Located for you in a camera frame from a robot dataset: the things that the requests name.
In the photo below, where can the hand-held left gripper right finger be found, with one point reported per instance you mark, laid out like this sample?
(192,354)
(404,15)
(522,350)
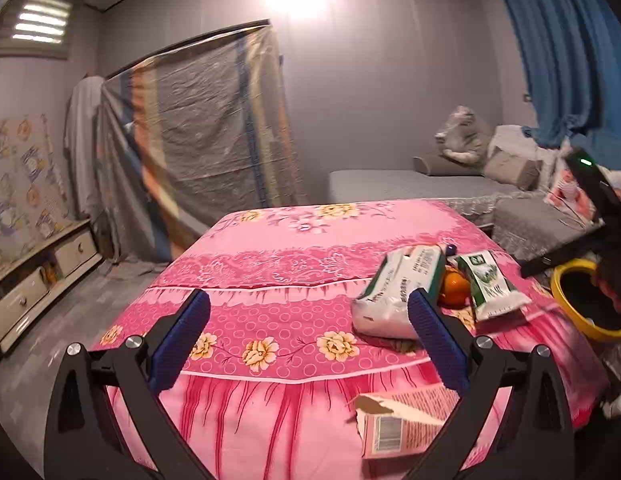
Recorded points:
(438,345)

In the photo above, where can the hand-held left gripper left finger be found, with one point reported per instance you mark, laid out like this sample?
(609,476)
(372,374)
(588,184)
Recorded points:
(178,340)

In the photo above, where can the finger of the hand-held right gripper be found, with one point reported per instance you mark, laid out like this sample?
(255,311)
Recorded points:
(560,257)

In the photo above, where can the yellow rimmed trash bin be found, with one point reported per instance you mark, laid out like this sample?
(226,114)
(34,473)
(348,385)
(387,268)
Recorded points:
(565,305)

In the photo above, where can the torn pink cardboard box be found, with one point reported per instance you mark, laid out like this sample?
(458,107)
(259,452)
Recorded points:
(405,425)

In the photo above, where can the person's right hand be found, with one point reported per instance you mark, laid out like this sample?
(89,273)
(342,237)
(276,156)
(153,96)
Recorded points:
(613,285)

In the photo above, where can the baby print pillow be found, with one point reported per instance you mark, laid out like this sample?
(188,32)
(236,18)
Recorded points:
(570,195)

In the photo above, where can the orange fruit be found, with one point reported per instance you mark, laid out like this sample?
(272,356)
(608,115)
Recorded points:
(453,287)

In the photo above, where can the large green white tissue pack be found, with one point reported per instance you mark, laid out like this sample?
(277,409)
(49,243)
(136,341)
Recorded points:
(390,295)

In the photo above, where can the small green white tissue pack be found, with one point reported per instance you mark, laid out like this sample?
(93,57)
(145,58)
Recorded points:
(490,285)

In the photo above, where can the grey square cushion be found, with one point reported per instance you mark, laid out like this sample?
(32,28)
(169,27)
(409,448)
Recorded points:
(513,170)

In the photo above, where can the small purple object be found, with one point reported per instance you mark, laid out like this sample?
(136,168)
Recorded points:
(449,248)

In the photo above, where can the blue curtain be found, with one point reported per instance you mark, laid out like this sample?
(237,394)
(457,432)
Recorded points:
(565,50)

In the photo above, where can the white tiger plush toy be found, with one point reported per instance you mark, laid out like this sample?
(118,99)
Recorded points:
(460,135)

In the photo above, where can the pink floral blanket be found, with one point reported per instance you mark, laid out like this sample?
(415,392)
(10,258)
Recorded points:
(300,260)

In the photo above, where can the grey bolster pillow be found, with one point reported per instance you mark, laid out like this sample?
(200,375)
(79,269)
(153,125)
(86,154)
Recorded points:
(445,166)

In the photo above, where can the white drawer cabinet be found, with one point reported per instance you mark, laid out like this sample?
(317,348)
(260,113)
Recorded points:
(35,290)

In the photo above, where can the grey quilted sofa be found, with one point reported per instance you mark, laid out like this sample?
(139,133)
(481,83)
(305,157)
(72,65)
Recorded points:
(415,185)

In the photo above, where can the striped floral cloth cover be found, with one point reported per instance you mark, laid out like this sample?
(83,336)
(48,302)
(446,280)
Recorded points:
(200,135)

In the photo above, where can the white hanging cloth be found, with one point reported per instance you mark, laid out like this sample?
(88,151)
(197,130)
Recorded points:
(83,135)

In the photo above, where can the window blind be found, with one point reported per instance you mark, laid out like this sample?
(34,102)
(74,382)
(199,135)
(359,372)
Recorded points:
(38,25)

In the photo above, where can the cartoon printed wall mat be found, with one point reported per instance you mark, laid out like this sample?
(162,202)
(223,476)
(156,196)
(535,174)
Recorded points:
(25,185)

